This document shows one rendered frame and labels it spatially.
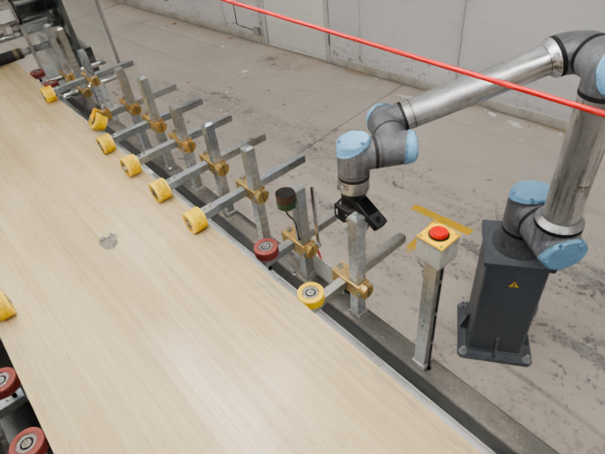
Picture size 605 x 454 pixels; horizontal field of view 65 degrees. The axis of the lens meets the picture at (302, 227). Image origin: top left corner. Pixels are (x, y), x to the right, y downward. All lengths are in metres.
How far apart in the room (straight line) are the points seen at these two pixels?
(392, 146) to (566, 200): 0.61
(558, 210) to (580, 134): 0.27
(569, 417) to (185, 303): 1.63
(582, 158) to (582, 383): 1.19
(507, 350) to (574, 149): 1.13
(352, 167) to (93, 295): 0.89
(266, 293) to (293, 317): 0.13
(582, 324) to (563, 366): 0.28
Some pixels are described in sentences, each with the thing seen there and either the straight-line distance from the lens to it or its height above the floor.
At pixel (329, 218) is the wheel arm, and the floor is 0.86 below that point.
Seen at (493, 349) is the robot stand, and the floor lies 0.05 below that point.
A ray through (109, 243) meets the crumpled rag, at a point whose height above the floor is 0.91.
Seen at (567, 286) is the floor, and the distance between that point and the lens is 2.81.
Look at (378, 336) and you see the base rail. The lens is 1.55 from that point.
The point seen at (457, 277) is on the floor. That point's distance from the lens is 2.69.
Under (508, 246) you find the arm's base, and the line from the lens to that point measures 1.97.
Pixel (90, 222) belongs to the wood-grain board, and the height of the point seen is 0.90.
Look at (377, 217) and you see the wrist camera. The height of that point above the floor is 1.08.
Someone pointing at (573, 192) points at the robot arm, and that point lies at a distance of 1.64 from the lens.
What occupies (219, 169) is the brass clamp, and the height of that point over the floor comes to 0.96.
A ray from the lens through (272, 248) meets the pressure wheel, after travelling 1.54.
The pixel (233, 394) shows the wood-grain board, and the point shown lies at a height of 0.90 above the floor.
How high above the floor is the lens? 1.97
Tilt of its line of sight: 42 degrees down
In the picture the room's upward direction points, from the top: 7 degrees counter-clockwise
